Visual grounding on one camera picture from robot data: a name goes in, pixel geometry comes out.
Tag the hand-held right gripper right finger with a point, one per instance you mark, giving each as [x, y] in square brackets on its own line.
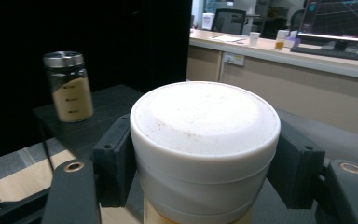
[295, 168]

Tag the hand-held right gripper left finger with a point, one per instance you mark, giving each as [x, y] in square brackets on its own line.
[115, 161]

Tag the black metal rack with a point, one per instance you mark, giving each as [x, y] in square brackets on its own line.
[112, 105]

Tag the glass jar with brown powder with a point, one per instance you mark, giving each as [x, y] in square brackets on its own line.
[73, 99]

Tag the orange powder jar white lid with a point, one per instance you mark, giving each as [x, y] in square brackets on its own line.
[205, 149]

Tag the beige office desk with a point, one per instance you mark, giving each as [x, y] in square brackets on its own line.
[292, 84]

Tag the black keyboard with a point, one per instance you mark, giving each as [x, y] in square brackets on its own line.
[329, 53]

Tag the black curtain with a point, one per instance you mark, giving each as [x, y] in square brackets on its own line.
[105, 40]

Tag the cup with orange drink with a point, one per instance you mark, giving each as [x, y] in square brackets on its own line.
[281, 42]

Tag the purple tissue box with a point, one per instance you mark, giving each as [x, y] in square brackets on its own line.
[294, 40]

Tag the white paper cup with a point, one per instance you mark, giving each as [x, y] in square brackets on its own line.
[254, 39]

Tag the sheets of paper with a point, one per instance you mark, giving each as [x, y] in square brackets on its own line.
[227, 38]

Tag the black office chair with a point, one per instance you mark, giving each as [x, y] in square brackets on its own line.
[297, 20]
[228, 21]

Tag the computer monitor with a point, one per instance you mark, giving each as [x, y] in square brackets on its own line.
[338, 18]

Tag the white container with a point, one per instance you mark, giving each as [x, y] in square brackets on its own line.
[208, 21]

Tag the white wall socket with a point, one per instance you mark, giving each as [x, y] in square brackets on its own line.
[234, 59]

